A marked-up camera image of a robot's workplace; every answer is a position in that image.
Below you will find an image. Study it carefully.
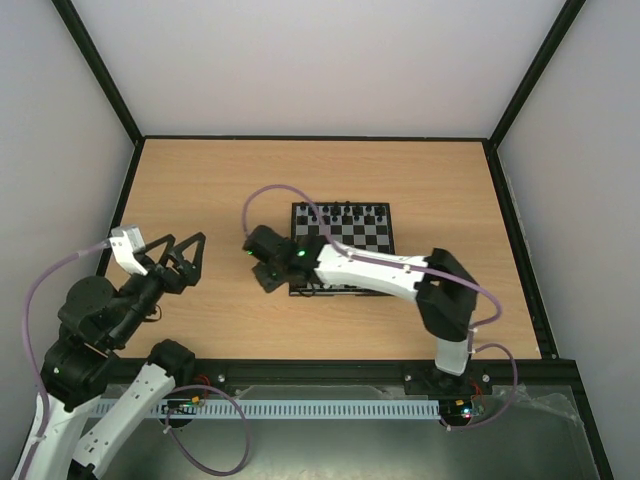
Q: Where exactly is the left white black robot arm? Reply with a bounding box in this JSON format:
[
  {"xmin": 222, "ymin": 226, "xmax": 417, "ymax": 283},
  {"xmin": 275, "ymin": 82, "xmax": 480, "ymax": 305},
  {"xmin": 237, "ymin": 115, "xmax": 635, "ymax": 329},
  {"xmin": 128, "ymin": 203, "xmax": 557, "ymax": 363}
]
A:
[{"xmin": 13, "ymin": 226, "xmax": 206, "ymax": 479}]

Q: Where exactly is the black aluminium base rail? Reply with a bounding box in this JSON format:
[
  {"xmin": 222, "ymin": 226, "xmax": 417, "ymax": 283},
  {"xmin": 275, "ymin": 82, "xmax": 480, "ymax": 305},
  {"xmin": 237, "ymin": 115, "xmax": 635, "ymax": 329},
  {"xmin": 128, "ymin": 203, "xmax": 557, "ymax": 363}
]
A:
[{"xmin": 49, "ymin": 357, "xmax": 581, "ymax": 396}]

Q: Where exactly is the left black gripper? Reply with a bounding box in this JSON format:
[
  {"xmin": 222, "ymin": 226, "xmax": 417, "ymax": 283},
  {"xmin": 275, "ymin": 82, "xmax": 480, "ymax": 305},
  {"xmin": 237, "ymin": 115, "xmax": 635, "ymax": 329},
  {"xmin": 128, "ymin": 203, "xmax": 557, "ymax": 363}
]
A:
[{"xmin": 112, "ymin": 231, "xmax": 209, "ymax": 345}]

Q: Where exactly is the circuit board with leds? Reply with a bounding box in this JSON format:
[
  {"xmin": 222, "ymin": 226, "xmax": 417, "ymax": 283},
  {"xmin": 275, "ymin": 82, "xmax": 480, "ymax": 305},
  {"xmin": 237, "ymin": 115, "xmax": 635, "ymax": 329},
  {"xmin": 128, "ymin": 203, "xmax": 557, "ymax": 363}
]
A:
[{"xmin": 439, "ymin": 394, "xmax": 486, "ymax": 419}]

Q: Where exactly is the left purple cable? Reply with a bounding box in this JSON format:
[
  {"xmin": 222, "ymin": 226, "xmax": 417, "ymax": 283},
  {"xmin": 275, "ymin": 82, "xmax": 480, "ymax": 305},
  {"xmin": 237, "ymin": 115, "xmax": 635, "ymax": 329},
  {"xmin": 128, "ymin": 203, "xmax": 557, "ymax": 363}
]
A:
[{"xmin": 19, "ymin": 238, "xmax": 251, "ymax": 480}]

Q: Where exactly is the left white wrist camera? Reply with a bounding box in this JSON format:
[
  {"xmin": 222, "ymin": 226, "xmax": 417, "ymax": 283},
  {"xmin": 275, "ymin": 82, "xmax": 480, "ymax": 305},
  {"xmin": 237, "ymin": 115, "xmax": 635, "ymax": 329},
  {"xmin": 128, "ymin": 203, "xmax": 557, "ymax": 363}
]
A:
[{"xmin": 109, "ymin": 225, "xmax": 147, "ymax": 276}]

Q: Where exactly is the black frame post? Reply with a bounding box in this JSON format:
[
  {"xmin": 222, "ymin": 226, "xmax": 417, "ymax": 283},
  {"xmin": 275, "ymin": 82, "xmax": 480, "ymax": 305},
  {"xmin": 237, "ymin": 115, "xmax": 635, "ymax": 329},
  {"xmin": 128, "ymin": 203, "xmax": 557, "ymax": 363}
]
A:
[
  {"xmin": 52, "ymin": 0, "xmax": 143, "ymax": 145},
  {"xmin": 489, "ymin": 0, "xmax": 586, "ymax": 149}
]

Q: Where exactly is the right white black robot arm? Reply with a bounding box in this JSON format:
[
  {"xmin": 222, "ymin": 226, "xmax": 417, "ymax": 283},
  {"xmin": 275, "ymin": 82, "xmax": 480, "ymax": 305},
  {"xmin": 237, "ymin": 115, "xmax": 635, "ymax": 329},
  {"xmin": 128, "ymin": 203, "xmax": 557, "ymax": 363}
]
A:
[{"xmin": 243, "ymin": 225, "xmax": 478, "ymax": 392}]

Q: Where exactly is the black frame post right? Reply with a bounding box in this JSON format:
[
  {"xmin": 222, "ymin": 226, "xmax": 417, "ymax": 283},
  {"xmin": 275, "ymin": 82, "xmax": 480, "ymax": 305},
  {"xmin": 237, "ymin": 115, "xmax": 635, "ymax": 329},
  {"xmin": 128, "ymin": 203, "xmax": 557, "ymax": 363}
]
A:
[{"xmin": 489, "ymin": 0, "xmax": 586, "ymax": 149}]

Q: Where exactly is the white slotted cable duct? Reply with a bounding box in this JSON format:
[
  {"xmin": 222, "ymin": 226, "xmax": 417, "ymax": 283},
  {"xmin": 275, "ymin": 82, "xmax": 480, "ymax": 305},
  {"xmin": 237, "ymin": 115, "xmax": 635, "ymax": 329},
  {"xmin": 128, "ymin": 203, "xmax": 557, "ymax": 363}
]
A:
[{"xmin": 92, "ymin": 397, "xmax": 441, "ymax": 421}]

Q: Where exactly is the black and white chessboard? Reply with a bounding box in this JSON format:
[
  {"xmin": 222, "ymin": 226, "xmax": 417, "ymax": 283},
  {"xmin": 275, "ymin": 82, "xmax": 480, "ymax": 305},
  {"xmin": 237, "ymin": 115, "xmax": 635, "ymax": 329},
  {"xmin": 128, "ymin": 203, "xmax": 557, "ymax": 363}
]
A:
[{"xmin": 289, "ymin": 202, "xmax": 395, "ymax": 298}]

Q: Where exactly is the black frame post left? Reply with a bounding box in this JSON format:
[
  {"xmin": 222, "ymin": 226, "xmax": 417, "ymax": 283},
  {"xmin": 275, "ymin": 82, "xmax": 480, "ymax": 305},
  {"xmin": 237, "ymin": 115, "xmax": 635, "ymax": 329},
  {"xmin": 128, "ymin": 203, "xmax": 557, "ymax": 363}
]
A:
[{"xmin": 52, "ymin": 0, "xmax": 143, "ymax": 145}]

